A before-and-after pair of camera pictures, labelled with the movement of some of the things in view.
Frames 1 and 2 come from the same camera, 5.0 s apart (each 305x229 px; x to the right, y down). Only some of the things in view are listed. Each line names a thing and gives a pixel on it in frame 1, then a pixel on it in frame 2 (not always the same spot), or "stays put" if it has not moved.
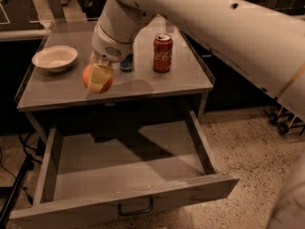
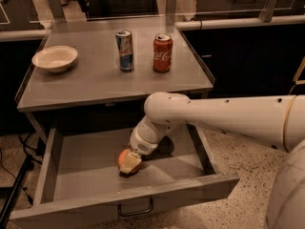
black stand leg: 15,190 stays put
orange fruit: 86,80 → 121,159
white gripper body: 106,47 → 141,143
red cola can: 162,52 stays put
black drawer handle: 135,212 stays put
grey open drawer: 122,166 stays put
